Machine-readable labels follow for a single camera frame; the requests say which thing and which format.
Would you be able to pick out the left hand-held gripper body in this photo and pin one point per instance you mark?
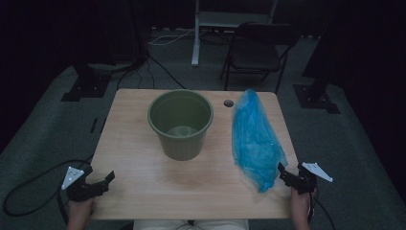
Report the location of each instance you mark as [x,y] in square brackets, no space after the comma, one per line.
[78,188]

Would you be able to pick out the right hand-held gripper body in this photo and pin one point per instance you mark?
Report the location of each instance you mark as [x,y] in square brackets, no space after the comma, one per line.
[306,183]

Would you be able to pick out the blue plastic bag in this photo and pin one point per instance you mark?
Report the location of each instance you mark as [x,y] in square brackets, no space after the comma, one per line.
[255,143]

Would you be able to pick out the green plastic bin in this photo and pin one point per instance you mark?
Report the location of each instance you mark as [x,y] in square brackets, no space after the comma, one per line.
[182,150]

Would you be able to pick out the person's right hand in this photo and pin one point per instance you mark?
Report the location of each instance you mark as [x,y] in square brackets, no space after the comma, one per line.
[300,204]

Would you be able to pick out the person's left hand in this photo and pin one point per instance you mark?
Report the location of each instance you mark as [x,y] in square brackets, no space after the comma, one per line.
[79,211]

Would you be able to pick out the black floor strip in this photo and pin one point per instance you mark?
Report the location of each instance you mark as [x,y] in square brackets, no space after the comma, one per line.
[94,125]

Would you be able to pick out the black stand with square base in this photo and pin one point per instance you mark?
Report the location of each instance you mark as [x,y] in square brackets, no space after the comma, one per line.
[86,87]
[316,99]

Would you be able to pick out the black folding chair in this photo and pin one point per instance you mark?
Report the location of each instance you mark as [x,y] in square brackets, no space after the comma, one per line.
[255,59]

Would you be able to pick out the white desk frame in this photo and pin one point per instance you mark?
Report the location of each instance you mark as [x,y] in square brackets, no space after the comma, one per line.
[196,48]

